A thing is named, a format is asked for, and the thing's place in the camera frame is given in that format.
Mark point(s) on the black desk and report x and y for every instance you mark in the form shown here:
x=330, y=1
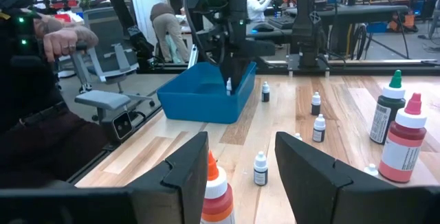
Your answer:
x=361, y=11

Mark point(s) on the person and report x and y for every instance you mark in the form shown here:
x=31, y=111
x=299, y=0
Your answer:
x=168, y=28
x=256, y=9
x=34, y=131

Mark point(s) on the small blue dropper bottle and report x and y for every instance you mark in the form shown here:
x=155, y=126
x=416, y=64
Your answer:
x=260, y=172

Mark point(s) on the silver aluminium strut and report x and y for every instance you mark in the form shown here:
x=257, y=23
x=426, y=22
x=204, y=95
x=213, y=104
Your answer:
x=192, y=56

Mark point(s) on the table-level camera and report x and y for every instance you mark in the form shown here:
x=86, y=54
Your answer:
x=122, y=126

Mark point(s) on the orange-capped large colouring bottle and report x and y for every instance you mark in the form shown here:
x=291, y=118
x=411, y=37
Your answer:
x=216, y=200

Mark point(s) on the pink-capped large colouring bottle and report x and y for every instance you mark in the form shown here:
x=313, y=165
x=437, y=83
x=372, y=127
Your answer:
x=402, y=148

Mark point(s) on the grey office chair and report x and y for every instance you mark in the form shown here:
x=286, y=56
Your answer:
x=110, y=45

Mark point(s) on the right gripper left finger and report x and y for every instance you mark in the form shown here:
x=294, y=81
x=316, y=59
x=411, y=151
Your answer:
x=178, y=189

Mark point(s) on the small white-capped dropper bottle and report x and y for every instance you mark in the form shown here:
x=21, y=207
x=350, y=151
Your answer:
x=316, y=105
x=319, y=131
x=371, y=169
x=229, y=88
x=265, y=93

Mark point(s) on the black keyboard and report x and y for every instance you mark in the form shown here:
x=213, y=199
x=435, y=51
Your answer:
x=282, y=22

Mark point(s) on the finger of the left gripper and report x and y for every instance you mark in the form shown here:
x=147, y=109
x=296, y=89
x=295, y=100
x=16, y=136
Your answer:
x=244, y=71
x=228, y=67

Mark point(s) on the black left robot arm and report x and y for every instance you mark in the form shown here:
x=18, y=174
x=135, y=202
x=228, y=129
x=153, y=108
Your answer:
x=309, y=28

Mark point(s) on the green-capped large colouring bottle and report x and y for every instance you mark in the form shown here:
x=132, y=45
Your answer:
x=386, y=114

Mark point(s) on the blue plastic bin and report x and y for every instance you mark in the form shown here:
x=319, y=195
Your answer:
x=192, y=103

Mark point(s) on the black computer mouse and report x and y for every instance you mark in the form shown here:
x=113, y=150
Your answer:
x=263, y=28

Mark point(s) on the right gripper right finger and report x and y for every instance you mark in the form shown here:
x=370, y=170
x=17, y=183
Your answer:
x=309, y=189

